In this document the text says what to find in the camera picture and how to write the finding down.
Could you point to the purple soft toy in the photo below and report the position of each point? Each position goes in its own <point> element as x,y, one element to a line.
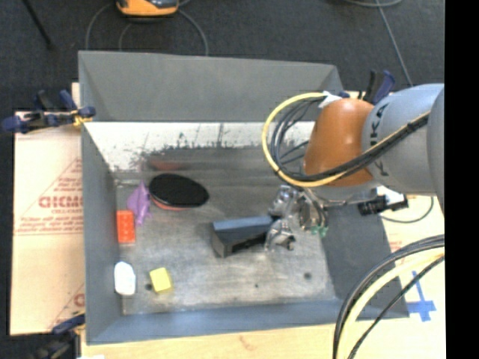
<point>139,200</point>

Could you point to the small white bottle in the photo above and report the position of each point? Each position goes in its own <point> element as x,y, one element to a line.
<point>124,278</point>

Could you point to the grey metal bin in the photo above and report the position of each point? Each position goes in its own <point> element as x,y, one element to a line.
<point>209,275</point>

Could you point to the black and red disc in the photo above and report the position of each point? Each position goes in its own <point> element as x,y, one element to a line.
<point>177,190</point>

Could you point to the black cylinder on white bracket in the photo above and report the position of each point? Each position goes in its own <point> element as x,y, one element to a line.
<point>374,205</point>

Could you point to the yellow sponge cube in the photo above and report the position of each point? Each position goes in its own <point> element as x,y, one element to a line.
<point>161,279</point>

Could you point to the orange rectangular block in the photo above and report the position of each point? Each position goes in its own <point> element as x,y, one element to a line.
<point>125,226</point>

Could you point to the dark grey block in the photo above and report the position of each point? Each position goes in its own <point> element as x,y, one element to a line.
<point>239,227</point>

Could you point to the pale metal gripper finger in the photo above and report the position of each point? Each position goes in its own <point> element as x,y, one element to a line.
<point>281,200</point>
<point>280,236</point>

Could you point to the brown cardboard board red print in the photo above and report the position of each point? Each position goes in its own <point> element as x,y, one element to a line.
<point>45,163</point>

